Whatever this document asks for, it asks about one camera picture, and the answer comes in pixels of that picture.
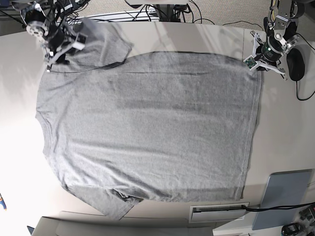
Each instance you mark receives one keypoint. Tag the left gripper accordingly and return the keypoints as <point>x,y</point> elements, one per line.
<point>272,50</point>

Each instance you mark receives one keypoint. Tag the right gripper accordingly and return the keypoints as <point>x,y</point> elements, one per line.
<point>58,42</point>

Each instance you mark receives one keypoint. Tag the grey T-shirt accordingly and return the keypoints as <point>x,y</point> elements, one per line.
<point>160,126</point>

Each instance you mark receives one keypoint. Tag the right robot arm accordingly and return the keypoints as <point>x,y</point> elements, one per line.
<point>47,21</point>

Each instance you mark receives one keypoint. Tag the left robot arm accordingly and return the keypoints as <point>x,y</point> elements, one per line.
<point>281,37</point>

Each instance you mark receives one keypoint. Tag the black computer mouse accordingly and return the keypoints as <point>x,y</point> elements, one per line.
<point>296,65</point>

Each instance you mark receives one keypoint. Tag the grey laptop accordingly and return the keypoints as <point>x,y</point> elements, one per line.
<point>283,189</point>

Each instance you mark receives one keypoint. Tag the blue orange object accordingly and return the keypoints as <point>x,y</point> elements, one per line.
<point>2,202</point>

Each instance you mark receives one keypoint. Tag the grey metal stand post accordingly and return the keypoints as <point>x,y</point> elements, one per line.
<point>165,12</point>

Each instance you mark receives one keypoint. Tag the white table cable slot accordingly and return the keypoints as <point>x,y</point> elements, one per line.
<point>217,213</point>

